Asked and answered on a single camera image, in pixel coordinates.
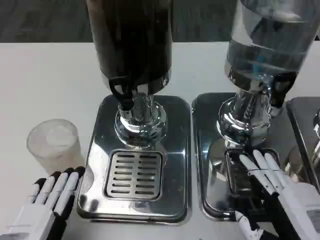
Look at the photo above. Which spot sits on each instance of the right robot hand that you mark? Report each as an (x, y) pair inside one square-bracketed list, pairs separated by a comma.
[(297, 200)]

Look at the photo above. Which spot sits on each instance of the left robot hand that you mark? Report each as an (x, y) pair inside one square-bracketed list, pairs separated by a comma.
[(37, 215)]

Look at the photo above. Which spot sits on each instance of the clear ribbed glass cup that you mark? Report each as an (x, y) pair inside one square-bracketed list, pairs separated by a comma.
[(53, 140)]

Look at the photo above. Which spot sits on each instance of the chrome dispenser column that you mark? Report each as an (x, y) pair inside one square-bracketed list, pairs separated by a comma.
[(317, 140)]

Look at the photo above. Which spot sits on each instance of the steel drip tray base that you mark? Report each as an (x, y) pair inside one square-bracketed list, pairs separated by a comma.
[(300, 117), (175, 175), (207, 125)]

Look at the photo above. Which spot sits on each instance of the dispenser with dark drink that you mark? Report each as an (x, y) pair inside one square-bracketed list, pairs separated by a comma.
[(130, 37)]

